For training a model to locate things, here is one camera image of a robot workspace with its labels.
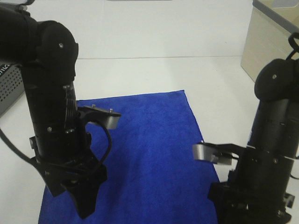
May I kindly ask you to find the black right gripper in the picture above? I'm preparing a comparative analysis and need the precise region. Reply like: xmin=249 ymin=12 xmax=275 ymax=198
xmin=208 ymin=182 xmax=292 ymax=224

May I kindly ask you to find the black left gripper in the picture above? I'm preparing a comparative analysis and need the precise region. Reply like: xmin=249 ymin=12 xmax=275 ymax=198
xmin=29 ymin=136 xmax=107 ymax=219

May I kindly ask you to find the blue microfibre towel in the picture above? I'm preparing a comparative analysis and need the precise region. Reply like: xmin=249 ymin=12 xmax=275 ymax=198
xmin=38 ymin=91 xmax=219 ymax=224

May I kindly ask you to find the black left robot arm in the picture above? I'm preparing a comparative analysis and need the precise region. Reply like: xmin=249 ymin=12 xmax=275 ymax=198
xmin=0 ymin=3 xmax=108 ymax=219

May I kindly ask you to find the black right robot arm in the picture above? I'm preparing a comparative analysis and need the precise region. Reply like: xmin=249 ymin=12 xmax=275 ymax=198
xmin=208 ymin=33 xmax=299 ymax=224

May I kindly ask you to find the grey perforated plastic basket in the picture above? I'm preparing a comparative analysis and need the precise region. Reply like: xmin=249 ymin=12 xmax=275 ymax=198
xmin=0 ymin=63 xmax=24 ymax=116

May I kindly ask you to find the beige storage bin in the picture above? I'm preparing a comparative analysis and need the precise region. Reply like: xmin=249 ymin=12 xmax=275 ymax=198
xmin=241 ymin=0 xmax=299 ymax=81

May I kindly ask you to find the black left camera cable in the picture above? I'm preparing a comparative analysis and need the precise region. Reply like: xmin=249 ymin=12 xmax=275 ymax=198
xmin=39 ymin=119 xmax=112 ymax=175

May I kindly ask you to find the black camera cable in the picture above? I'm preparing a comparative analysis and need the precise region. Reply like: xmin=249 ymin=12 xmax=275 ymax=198
xmin=286 ymin=32 xmax=299 ymax=61
xmin=39 ymin=119 xmax=112 ymax=175

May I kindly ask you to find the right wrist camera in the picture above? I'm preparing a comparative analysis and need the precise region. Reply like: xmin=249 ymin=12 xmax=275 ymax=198
xmin=192 ymin=142 xmax=245 ymax=165

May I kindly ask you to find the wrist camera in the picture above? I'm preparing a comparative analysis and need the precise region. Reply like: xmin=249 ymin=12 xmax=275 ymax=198
xmin=78 ymin=106 xmax=121 ymax=130
xmin=192 ymin=142 xmax=245 ymax=165

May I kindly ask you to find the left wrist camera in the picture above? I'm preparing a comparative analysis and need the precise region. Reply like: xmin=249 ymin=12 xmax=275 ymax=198
xmin=78 ymin=106 xmax=121 ymax=130

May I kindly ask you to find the black right camera cable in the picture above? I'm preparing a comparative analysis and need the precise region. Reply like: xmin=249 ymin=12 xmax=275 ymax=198
xmin=286 ymin=32 xmax=299 ymax=61

